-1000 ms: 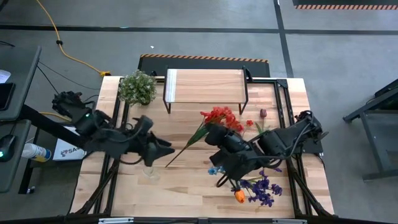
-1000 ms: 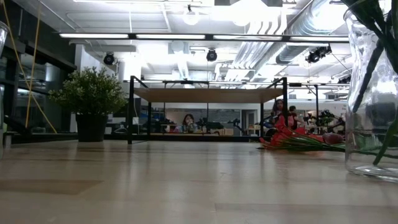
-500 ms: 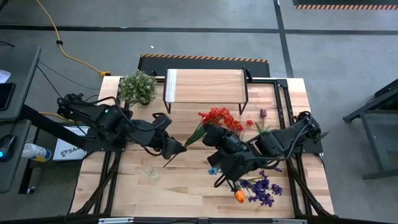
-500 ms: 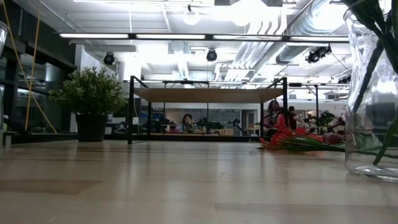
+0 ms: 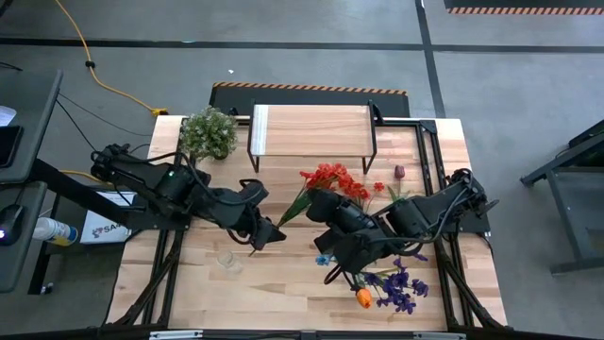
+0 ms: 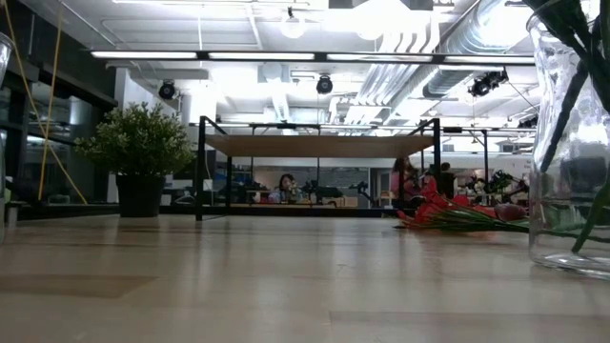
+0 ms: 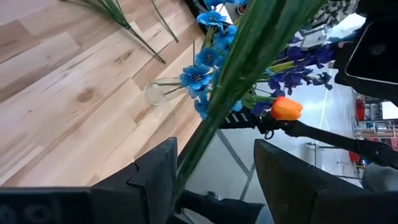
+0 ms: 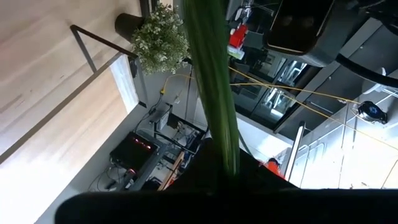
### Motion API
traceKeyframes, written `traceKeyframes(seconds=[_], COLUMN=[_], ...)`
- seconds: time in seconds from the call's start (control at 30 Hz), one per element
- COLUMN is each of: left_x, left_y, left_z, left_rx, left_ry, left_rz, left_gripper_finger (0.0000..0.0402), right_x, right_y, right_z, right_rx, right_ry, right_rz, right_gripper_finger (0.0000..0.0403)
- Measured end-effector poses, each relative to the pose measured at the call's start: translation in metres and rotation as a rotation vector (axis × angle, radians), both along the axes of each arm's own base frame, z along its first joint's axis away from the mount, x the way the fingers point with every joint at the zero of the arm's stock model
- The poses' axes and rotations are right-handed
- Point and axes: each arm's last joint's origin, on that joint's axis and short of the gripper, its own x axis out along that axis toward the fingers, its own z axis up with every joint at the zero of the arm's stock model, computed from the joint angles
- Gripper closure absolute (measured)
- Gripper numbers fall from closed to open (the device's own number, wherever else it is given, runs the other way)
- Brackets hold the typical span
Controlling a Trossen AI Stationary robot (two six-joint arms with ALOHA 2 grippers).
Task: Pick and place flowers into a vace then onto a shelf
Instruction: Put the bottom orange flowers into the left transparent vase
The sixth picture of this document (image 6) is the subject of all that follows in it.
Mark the clear glass vase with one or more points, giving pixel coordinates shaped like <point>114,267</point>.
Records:
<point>553,133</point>
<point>4,143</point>

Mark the background black robot arm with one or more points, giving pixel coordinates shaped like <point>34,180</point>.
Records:
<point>498,183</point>

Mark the person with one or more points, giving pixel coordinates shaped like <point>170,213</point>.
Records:
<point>286,188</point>
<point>402,183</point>
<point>447,181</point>

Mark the long LED light bar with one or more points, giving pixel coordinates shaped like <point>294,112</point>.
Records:
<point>262,55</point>

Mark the red artificial flower bunch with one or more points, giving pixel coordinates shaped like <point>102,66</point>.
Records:
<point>429,212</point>

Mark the round white ceiling lamp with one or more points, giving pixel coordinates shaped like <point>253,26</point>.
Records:
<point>292,27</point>

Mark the green potted plant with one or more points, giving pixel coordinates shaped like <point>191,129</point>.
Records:
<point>138,143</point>

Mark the black ceiling spotlight cluster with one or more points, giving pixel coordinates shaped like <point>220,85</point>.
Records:
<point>486,84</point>

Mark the maroon artificial tulip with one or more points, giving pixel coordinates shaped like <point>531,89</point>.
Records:
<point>510,212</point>

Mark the small grey cylinder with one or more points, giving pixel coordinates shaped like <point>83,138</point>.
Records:
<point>12,214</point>

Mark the wooden shelf black metal frame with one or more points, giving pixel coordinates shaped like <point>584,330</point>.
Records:
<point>319,145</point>

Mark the black ceiling camera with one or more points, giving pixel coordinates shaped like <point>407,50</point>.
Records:
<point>167,90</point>
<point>324,85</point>

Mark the silver ventilation duct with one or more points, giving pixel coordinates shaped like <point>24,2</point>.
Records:
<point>457,43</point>

